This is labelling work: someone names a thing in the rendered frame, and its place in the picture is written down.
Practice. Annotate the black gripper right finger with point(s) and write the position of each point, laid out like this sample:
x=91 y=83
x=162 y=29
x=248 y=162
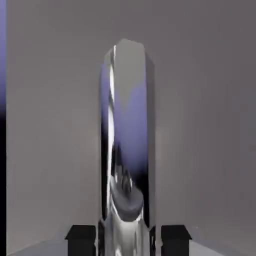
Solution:
x=174 y=238

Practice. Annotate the grey cabinet door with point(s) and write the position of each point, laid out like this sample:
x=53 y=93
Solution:
x=200 y=120

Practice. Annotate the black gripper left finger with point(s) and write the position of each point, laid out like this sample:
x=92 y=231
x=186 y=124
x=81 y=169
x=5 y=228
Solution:
x=81 y=238

